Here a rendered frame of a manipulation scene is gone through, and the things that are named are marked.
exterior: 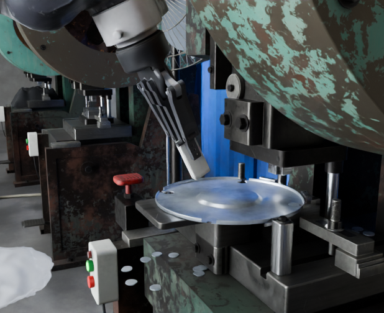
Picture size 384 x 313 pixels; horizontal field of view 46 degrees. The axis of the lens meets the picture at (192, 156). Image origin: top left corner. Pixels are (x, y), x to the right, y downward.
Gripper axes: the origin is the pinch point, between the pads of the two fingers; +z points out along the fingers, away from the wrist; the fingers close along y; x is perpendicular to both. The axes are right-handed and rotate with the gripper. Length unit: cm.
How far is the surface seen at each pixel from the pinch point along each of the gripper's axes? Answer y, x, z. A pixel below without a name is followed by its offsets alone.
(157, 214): -8.1, -7.8, 9.3
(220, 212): -3.5, 1.6, 13.7
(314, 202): -1.7, 19.7, 23.5
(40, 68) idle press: -314, 29, 5
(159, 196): -17.3, -3.8, 11.1
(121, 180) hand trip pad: -40.7, -4.9, 13.1
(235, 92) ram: -13.1, 18.5, -0.8
